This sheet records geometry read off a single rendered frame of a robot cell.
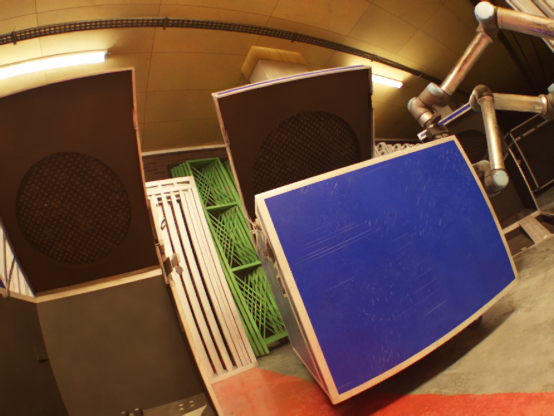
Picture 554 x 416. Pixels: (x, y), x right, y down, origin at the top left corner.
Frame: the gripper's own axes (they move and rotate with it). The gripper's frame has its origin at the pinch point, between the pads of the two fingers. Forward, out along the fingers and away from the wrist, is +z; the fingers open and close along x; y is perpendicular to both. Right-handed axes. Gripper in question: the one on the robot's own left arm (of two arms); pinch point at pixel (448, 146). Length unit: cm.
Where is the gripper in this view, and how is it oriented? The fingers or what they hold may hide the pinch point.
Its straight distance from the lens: 155.1
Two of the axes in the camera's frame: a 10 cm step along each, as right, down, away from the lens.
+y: 0.0, 4.7, 8.8
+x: -9.4, 3.1, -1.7
